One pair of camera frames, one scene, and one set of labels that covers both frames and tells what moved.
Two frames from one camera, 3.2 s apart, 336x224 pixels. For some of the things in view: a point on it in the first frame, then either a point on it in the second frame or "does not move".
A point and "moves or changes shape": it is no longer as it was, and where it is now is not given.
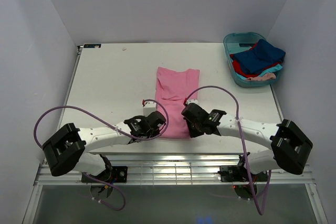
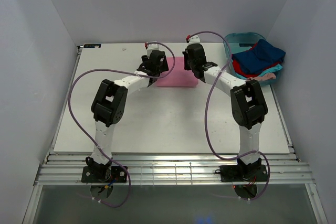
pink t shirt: [172, 87] moves or changes shape
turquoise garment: [271, 70] does not move
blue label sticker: [92, 45] does not move
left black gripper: [158, 118] -> [163, 66]
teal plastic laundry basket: [237, 42] does not move
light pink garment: [266, 76] does not move
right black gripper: [189, 112] -> [187, 62]
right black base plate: [239, 173] does not move
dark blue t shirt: [264, 54] does not move
